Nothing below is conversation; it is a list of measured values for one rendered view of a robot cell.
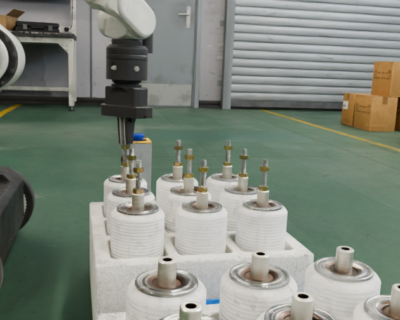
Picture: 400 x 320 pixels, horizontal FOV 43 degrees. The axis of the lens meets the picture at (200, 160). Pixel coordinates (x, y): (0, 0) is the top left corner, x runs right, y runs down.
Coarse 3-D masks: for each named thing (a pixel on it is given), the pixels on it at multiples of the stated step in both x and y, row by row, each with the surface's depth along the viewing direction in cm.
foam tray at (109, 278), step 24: (96, 216) 108; (96, 240) 94; (168, 240) 95; (288, 240) 98; (96, 264) 83; (120, 264) 83; (144, 264) 84; (192, 264) 86; (216, 264) 87; (288, 264) 91; (96, 288) 83; (120, 288) 84; (216, 288) 88; (96, 312) 84
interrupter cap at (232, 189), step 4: (228, 188) 107; (232, 188) 107; (236, 188) 108; (248, 188) 108; (252, 188) 108; (256, 188) 108; (232, 192) 104; (236, 192) 103; (240, 192) 103; (244, 192) 104; (248, 192) 104; (252, 192) 104; (256, 192) 104
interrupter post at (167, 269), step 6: (162, 258) 60; (168, 258) 60; (174, 258) 60; (162, 264) 59; (168, 264) 59; (174, 264) 59; (162, 270) 59; (168, 270) 59; (174, 270) 59; (162, 276) 59; (168, 276) 59; (174, 276) 59; (162, 282) 59; (168, 282) 59; (174, 282) 60
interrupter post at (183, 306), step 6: (180, 306) 48; (186, 306) 49; (192, 306) 49; (198, 306) 48; (180, 312) 48; (186, 312) 47; (192, 312) 47; (198, 312) 48; (180, 318) 48; (186, 318) 48; (192, 318) 48; (198, 318) 48
